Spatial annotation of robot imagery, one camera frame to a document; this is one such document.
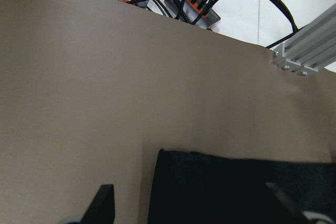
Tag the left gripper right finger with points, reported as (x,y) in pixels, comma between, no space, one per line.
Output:
(293,212)

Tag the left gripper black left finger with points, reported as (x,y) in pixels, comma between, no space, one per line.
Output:
(100,210)

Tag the black printed t-shirt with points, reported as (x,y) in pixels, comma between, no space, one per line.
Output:
(191,187)

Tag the aluminium frame post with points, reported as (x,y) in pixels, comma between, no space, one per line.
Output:
(311,49)

